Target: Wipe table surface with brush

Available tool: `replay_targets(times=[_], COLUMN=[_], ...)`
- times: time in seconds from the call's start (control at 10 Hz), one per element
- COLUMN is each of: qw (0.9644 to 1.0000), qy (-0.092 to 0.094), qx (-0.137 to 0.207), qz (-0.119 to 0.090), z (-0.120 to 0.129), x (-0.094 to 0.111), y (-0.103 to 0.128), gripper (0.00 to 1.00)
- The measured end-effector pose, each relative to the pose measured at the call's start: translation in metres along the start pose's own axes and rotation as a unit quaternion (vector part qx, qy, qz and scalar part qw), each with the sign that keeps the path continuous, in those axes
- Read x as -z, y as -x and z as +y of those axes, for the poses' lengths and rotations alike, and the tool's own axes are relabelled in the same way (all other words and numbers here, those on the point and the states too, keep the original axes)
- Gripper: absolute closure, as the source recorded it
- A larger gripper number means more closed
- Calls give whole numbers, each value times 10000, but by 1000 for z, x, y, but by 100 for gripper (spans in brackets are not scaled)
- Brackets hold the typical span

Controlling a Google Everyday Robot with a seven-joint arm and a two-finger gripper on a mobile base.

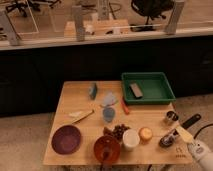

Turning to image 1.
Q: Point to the white cup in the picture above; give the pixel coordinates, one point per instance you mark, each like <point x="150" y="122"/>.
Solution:
<point x="131" y="139"/>

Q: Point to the blue green sponge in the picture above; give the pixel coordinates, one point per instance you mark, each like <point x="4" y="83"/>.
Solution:
<point x="93" y="91"/>

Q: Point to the orange brown bowl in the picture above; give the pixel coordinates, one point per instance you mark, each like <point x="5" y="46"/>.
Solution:
<point x="107" y="150"/>

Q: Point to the brown dried grape bunch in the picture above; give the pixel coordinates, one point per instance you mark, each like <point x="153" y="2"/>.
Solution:
<point x="117" y="132"/>

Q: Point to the black office chair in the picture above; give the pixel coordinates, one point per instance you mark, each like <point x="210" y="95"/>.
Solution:
<point x="150" y="9"/>

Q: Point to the small metal cup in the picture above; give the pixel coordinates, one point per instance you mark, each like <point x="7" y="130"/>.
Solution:
<point x="171" y="117"/>

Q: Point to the green plastic tray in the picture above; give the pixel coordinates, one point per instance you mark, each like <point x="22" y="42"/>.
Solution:
<point x="154" y="86"/>

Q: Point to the dark rectangular block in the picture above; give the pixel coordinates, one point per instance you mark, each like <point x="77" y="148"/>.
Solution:
<point x="136" y="90"/>

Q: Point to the orange round fruit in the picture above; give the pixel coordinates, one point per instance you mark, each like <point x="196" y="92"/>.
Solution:
<point x="145" y="134"/>

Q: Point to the blue translucent cup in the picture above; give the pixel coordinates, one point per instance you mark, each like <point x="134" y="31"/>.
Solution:
<point x="108" y="114"/>

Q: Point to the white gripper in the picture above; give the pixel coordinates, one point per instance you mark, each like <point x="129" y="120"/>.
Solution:
<point x="201" y="153"/>

